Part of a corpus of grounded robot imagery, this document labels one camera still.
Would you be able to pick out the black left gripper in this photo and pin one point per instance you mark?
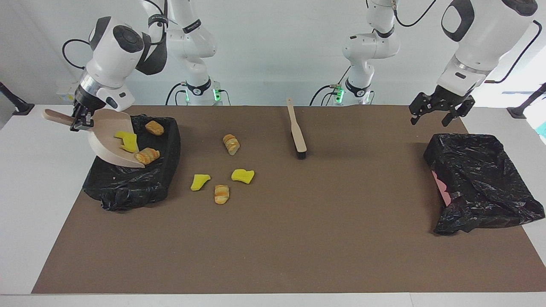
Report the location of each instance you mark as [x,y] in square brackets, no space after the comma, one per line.
[448,99]

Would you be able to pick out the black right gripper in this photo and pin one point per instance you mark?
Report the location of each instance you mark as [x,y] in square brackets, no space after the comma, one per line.
[89,102]

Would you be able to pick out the beige plastic dustpan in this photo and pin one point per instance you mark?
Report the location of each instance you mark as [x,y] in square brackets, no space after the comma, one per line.
[106,132]

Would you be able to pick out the yellow sponge piece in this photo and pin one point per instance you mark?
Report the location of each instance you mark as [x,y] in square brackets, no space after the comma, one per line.
[198,182]
[127,141]
[242,175]

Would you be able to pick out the brown bread roll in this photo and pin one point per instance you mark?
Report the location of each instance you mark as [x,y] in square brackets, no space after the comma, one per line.
[154,128]

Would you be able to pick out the striped croissant bread piece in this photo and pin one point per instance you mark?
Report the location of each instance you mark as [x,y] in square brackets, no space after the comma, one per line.
[221,194]
[147,155]
[230,144]

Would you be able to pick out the beige brush black bristles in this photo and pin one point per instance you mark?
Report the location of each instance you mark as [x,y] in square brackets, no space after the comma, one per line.
[297,136]

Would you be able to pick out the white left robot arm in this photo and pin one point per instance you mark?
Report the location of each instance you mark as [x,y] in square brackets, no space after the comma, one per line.
[486,34]

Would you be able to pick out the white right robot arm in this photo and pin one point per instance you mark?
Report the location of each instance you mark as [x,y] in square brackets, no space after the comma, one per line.
[115,51]

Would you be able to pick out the black bag lined pink bin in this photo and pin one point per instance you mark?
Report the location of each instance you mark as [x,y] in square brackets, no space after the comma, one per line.
[482,183]

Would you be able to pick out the black angled stand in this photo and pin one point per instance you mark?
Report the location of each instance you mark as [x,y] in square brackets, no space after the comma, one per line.
[15,103]
[524,104]

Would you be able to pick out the teal object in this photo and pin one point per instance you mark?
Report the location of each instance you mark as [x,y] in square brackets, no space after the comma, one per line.
[542,130]

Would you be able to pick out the brown table mat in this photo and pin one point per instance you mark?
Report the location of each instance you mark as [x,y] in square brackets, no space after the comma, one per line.
[273,256]

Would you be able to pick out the white wall socket boxes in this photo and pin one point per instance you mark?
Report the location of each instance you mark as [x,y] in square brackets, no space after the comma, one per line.
[66,91]

